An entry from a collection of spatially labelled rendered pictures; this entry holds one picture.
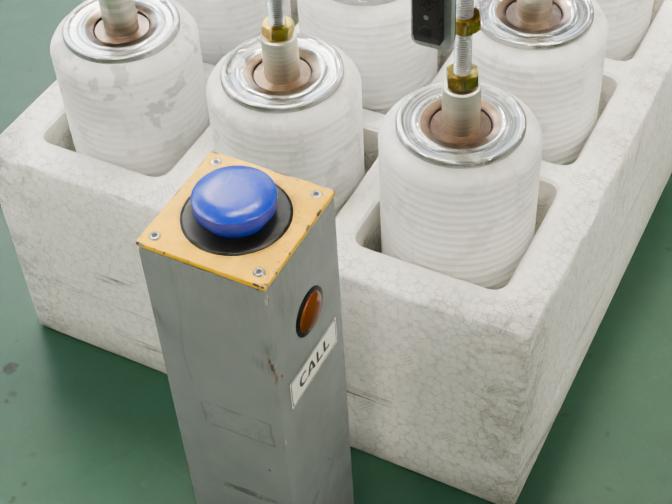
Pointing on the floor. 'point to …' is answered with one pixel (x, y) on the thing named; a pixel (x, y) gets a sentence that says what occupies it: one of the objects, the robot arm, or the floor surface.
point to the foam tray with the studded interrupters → (381, 276)
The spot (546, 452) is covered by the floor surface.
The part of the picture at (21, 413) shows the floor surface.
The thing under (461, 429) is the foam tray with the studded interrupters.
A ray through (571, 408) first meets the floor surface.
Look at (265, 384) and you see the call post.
